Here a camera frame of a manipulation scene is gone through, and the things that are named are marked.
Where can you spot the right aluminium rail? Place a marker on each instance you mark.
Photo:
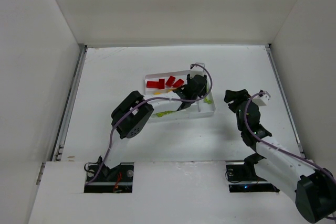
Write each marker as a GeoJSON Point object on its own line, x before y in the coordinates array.
{"type": "Point", "coordinates": [272, 62]}

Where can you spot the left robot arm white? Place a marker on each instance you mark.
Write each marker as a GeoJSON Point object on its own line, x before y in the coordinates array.
{"type": "Point", "coordinates": [133, 113]}

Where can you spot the small green cube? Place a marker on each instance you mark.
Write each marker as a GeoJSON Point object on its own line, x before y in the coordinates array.
{"type": "Point", "coordinates": [208, 101]}

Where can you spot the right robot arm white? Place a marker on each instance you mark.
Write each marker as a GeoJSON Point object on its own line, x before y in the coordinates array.
{"type": "Point", "coordinates": [309, 186]}

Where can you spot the aluminium rail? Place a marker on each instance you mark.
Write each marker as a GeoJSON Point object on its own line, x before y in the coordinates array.
{"type": "Point", "coordinates": [60, 139]}
{"type": "Point", "coordinates": [272, 62]}

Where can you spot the red curved lego piece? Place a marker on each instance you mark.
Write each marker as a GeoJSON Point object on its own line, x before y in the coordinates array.
{"type": "Point", "coordinates": [170, 81]}

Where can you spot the large lime green lego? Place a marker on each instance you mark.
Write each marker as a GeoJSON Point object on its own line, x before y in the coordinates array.
{"type": "Point", "coordinates": [161, 114]}

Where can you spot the red rounded lego brick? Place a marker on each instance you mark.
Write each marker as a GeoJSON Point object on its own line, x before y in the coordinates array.
{"type": "Point", "coordinates": [178, 83]}

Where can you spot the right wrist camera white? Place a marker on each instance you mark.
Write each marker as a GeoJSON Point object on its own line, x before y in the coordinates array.
{"type": "Point", "coordinates": [262, 99]}

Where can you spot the lime green lego brick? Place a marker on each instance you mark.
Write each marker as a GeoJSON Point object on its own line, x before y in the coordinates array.
{"type": "Point", "coordinates": [168, 112]}

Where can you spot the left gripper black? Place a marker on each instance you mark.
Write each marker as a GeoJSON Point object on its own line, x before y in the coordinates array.
{"type": "Point", "coordinates": [189, 94]}

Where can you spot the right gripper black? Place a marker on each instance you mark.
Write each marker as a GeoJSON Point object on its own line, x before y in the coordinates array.
{"type": "Point", "coordinates": [237, 98]}

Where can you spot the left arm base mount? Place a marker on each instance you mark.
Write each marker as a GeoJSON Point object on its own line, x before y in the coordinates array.
{"type": "Point", "coordinates": [117, 180]}

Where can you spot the left aluminium rail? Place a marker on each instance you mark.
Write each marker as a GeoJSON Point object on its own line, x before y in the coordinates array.
{"type": "Point", "coordinates": [60, 139]}

